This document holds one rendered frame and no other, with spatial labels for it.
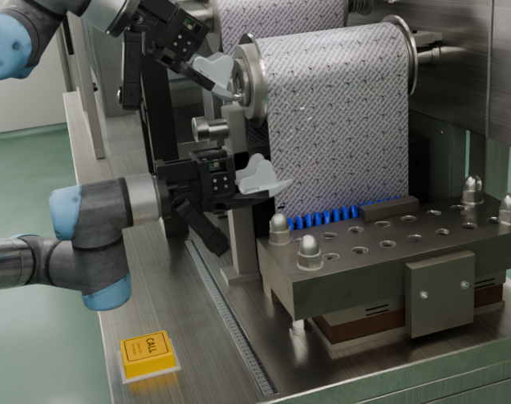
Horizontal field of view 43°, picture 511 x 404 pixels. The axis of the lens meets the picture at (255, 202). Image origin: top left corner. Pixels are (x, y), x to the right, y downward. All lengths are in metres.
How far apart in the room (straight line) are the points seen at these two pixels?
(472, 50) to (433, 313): 0.40
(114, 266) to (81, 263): 0.05
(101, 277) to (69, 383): 1.66
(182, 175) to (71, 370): 1.81
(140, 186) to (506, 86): 0.54
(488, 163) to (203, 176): 0.64
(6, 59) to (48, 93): 5.77
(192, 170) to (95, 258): 0.19
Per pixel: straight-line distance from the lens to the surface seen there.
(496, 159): 1.39
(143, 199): 0.95
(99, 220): 0.96
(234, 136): 1.07
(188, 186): 0.98
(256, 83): 0.99
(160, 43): 0.96
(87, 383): 2.60
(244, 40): 1.05
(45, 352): 2.86
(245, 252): 1.15
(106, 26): 0.96
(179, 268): 1.24
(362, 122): 1.06
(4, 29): 0.81
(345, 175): 1.07
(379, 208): 1.05
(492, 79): 1.04
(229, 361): 0.96
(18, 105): 6.61
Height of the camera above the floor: 1.44
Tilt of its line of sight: 21 degrees down
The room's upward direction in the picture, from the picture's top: 5 degrees counter-clockwise
